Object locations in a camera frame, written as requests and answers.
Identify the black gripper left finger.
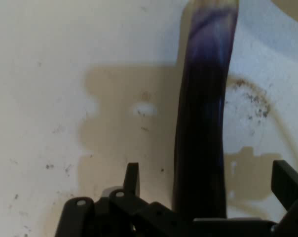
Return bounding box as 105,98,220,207
55,162,176,237

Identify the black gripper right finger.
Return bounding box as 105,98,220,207
271,159,298,237

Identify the purple eggplant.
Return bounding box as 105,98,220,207
172,0,239,220

